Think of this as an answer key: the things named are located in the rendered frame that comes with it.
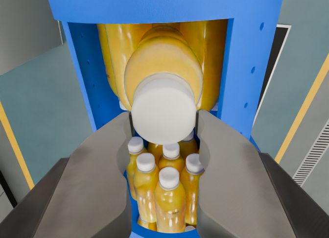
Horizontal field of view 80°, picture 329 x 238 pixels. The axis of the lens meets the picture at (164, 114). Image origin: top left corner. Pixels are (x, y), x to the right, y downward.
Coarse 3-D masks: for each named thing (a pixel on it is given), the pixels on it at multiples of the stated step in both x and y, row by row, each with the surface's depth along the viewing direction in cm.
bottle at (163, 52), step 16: (160, 32) 19; (176, 32) 21; (144, 48) 15; (160, 48) 14; (176, 48) 14; (128, 64) 15; (144, 64) 13; (160, 64) 13; (176, 64) 13; (192, 64) 14; (128, 80) 14; (144, 80) 12; (176, 80) 12; (192, 80) 14; (128, 96) 15; (192, 96) 13
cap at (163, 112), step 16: (160, 80) 12; (144, 96) 11; (160, 96) 11; (176, 96) 11; (144, 112) 11; (160, 112) 11; (176, 112) 11; (192, 112) 11; (144, 128) 12; (160, 128) 12; (176, 128) 12; (192, 128) 12
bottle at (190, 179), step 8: (184, 168) 43; (184, 176) 42; (192, 176) 41; (184, 184) 42; (192, 184) 41; (192, 192) 42; (192, 200) 43; (192, 208) 45; (192, 216) 46; (192, 224) 48
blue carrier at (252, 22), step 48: (48, 0) 21; (96, 0) 16; (144, 0) 15; (192, 0) 15; (240, 0) 16; (96, 48) 35; (240, 48) 18; (96, 96) 37; (240, 96) 22; (144, 144) 55
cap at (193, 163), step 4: (188, 156) 42; (192, 156) 42; (196, 156) 42; (188, 160) 41; (192, 160) 41; (196, 160) 41; (188, 164) 40; (192, 164) 40; (196, 164) 40; (200, 164) 40; (188, 168) 41; (192, 168) 40; (196, 168) 40; (200, 168) 40
